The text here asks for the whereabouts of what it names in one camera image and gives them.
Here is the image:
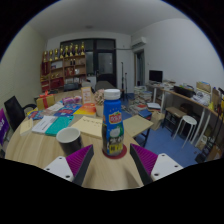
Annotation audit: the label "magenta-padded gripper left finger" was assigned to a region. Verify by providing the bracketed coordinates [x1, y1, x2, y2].
[44, 144, 95, 187]

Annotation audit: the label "black computer monitor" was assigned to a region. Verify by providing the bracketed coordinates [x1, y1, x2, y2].
[148, 69, 164, 84]

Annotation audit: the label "orange booklet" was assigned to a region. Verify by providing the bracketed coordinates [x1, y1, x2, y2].
[73, 102, 98, 118]

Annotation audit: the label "flat round red coaster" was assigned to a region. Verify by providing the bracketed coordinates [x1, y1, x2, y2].
[101, 143, 128, 160]

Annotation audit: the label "yellow gift box red ribbon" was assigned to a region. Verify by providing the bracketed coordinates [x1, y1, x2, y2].
[35, 91, 56, 111]

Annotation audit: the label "piles of books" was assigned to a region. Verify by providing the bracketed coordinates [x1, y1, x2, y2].
[128, 85, 154, 116]

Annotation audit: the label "black office chair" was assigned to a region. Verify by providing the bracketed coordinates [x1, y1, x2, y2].
[3, 95, 38, 133]

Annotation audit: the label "square wooden stool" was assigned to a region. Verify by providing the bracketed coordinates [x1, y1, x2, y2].
[123, 114, 154, 148]

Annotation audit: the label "white round stool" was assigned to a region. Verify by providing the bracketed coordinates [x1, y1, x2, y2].
[173, 115, 198, 149]

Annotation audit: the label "white booklet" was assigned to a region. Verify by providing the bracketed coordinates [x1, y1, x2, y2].
[31, 115, 58, 134]

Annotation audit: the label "wooden shelf unit with trophies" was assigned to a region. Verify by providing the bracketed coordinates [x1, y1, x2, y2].
[39, 41, 88, 93]

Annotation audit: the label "long wooden side desk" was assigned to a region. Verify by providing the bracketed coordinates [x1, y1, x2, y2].
[144, 82, 224, 134]

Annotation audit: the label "pink package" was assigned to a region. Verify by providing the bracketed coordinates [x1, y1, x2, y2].
[61, 95, 83, 106]

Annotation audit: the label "brown cardboard box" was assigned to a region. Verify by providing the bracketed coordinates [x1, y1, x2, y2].
[150, 111, 166, 131]

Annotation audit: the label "black mug white inside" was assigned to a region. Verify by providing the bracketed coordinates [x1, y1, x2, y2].
[55, 126, 83, 157]

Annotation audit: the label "teal book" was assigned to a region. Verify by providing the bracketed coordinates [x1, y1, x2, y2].
[45, 115, 74, 137]

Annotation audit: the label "potted pink flowers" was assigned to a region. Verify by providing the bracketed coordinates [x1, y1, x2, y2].
[94, 88, 106, 118]

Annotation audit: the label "white wall air conditioner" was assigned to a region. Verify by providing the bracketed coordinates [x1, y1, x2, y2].
[131, 36, 147, 50]

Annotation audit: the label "dark glass double door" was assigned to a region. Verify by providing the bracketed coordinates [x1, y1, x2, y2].
[59, 38, 118, 88]

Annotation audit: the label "small kraft cardboard box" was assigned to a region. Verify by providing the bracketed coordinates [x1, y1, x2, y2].
[81, 86, 93, 105]

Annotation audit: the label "beige notebook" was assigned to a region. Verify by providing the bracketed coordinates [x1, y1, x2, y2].
[19, 118, 34, 137]

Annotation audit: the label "blue drink bottle white cap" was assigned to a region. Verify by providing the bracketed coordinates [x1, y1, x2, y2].
[101, 88, 125, 157]

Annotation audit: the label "beige paper envelope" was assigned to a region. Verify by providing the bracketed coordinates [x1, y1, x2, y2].
[70, 116, 104, 140]

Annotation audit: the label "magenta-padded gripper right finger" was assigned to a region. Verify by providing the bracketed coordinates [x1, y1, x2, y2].
[129, 143, 184, 186]

